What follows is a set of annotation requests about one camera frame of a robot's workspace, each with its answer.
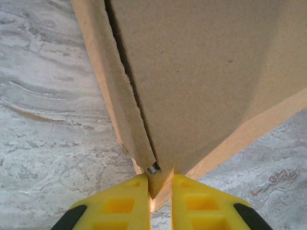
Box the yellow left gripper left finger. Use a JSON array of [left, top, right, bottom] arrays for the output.
[[54, 174, 151, 230]]

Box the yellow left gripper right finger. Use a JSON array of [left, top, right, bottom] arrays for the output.
[[171, 173, 268, 230]]

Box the brown cardboard box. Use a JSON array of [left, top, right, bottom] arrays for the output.
[[71, 0, 307, 213]]

